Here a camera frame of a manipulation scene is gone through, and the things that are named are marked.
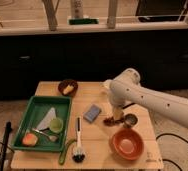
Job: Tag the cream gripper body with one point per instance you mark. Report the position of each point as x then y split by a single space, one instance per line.
117 113

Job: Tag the blue sponge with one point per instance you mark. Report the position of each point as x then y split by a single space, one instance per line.
92 113

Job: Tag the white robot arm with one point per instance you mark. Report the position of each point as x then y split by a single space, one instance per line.
126 87

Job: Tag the bunch of dark grapes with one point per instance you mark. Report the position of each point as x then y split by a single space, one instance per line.
111 121

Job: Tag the small dark metal cup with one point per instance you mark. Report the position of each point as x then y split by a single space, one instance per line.
130 120

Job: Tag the brown block with black stick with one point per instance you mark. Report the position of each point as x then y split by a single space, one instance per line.
128 105

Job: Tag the white cup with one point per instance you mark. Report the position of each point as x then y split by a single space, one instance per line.
106 84

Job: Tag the orange bowl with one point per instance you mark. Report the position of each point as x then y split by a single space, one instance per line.
127 144

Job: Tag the yellow food piece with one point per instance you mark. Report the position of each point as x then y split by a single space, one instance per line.
68 89

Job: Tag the dark brown small bowl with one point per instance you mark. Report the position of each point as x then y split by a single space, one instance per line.
63 84

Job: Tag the dish brush black bristles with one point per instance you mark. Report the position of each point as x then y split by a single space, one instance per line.
78 150

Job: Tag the green small cup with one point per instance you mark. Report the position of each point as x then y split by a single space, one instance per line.
56 125

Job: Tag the metal spoon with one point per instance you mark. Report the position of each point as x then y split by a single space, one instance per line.
50 137

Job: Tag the grey cloth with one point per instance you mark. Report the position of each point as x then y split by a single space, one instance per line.
44 123

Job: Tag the green plastic tray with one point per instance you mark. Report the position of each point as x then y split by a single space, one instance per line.
37 109

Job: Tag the red yellow apple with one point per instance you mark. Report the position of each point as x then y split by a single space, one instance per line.
29 139

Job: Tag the green rectangular object on shelf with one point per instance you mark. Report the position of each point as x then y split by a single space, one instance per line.
83 21

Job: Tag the black pole stand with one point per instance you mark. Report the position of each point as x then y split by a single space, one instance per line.
7 132

